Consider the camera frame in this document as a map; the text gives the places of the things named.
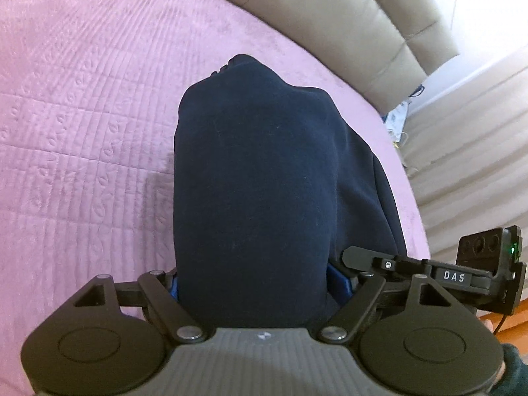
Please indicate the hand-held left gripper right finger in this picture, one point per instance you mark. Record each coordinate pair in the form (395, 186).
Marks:
(341, 282)

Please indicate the white paper clutter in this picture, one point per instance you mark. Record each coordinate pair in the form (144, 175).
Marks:
(397, 120)

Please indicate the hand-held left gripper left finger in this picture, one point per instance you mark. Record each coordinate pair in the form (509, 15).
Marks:
(163, 305)

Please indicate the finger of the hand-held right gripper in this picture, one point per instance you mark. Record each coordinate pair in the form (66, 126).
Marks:
(371, 258)

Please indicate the navy blue garment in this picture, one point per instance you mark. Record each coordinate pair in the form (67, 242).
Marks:
(255, 173)

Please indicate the person's right forearm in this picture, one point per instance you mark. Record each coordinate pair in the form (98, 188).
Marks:
(513, 371)

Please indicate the pink quilted bed blanket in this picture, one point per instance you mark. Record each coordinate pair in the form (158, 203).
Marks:
(82, 132)

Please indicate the beige padded headboard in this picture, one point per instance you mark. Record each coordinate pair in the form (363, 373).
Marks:
(350, 20)

